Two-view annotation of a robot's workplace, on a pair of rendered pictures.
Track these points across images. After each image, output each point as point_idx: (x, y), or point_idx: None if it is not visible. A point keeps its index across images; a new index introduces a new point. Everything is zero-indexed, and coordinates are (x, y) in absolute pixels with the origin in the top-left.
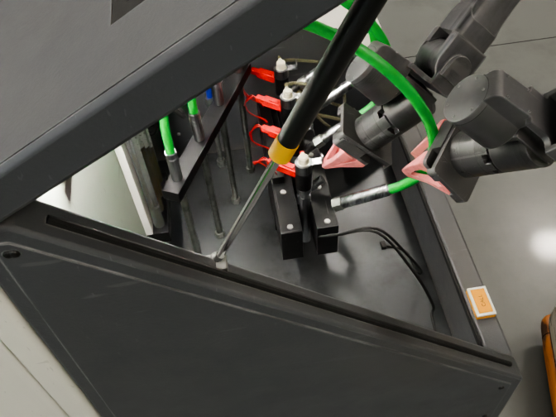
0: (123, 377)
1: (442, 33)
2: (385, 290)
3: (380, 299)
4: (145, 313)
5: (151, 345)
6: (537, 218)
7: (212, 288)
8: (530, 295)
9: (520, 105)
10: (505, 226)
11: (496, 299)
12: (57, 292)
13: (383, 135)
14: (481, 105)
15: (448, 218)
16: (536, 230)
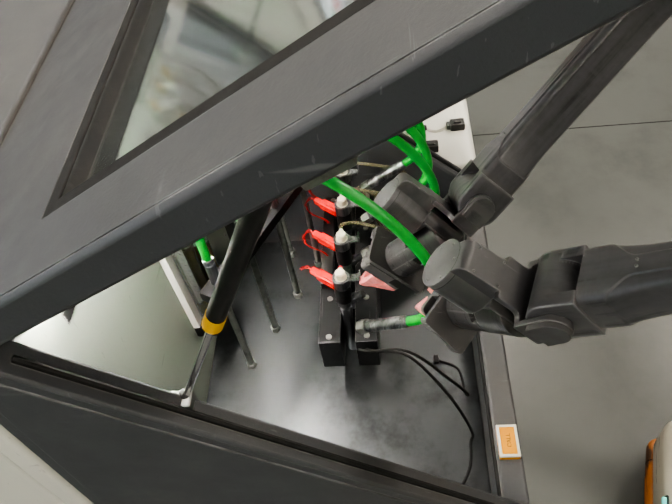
0: (112, 485)
1: (475, 168)
2: (429, 409)
3: (421, 417)
4: (114, 439)
5: (129, 463)
6: (666, 325)
7: (170, 425)
8: (643, 413)
9: (488, 279)
10: (627, 330)
11: (603, 411)
12: (29, 416)
13: (409, 264)
14: (449, 275)
15: (495, 343)
16: (662, 339)
